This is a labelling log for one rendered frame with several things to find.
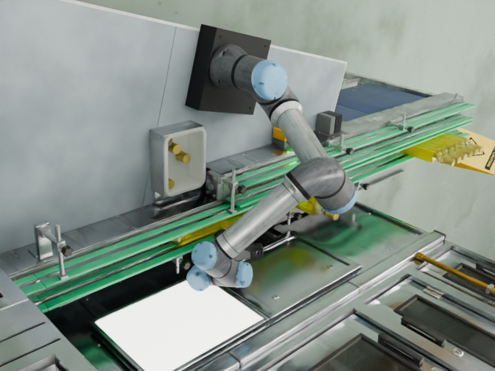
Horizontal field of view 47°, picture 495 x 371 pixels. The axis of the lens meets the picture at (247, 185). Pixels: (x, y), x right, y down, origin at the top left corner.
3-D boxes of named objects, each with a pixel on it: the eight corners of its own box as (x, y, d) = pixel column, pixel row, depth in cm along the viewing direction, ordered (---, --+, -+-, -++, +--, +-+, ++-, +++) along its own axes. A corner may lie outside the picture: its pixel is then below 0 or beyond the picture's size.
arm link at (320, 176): (339, 158, 148) (198, 277, 152) (352, 177, 157) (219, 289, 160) (315, 133, 155) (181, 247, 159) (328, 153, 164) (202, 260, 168)
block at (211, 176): (203, 195, 207) (216, 202, 203) (203, 171, 203) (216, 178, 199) (211, 193, 210) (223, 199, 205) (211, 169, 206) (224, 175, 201)
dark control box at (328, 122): (314, 129, 251) (329, 135, 246) (316, 112, 248) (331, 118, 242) (326, 126, 256) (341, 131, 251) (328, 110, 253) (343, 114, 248)
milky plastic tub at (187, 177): (151, 190, 197) (166, 199, 191) (149, 129, 188) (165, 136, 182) (191, 177, 208) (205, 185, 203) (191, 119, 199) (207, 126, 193)
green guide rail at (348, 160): (225, 200, 206) (240, 208, 201) (225, 198, 206) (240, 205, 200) (460, 115, 317) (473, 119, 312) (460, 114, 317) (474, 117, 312)
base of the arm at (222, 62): (213, 42, 184) (234, 48, 178) (245, 45, 195) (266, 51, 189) (206, 87, 189) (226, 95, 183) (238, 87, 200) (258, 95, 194)
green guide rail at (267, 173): (226, 182, 203) (241, 189, 198) (226, 179, 202) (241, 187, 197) (462, 103, 314) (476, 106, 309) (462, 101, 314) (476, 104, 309)
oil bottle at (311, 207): (276, 199, 227) (317, 218, 213) (277, 186, 225) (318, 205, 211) (286, 194, 231) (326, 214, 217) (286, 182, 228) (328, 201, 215)
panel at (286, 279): (88, 329, 169) (153, 394, 147) (87, 321, 168) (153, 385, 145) (292, 235, 226) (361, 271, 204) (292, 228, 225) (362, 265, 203)
